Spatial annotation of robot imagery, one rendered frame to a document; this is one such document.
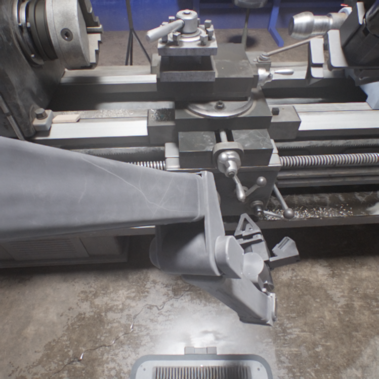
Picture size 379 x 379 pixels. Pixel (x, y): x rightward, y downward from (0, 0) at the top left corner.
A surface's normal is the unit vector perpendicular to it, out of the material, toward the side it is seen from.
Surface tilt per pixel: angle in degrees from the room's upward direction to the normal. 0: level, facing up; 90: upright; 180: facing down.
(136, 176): 65
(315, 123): 36
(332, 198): 0
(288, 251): 24
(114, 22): 90
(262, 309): 58
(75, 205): 69
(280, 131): 90
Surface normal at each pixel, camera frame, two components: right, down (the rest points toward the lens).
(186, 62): 0.03, 0.76
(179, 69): 0.00, -0.65
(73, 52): 0.06, 0.87
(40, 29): 0.06, 0.45
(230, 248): 0.90, -0.08
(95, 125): 0.04, -0.08
